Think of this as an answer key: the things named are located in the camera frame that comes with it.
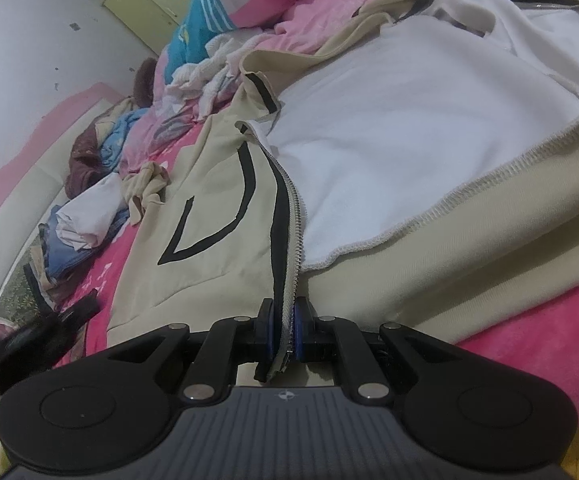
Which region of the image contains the light pink quilt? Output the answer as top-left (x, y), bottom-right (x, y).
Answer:
top-left (118, 0), bottom-right (369, 174)

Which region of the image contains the white folded garment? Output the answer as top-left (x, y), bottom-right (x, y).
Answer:
top-left (56, 172), bottom-right (126, 250)

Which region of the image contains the pink magenta floral bed blanket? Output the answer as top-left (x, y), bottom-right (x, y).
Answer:
top-left (50, 123), bottom-right (579, 456)

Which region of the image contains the light blue crumpled garment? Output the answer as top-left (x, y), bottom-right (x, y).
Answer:
top-left (98, 108), bottom-right (147, 174)

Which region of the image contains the beige zip hoodie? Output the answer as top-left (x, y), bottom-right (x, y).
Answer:
top-left (107, 0), bottom-right (579, 370)

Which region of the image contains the crumpled white cloth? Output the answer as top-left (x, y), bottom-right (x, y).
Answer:
top-left (158, 28), bottom-right (271, 122)

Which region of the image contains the dark brown garment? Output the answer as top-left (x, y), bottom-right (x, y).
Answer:
top-left (65, 58), bottom-right (158, 200)

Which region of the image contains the small beige garment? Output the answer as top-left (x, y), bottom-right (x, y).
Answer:
top-left (121, 162), bottom-right (170, 226)

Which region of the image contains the blue denim garment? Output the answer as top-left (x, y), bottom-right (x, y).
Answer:
top-left (39, 205), bottom-right (129, 281)

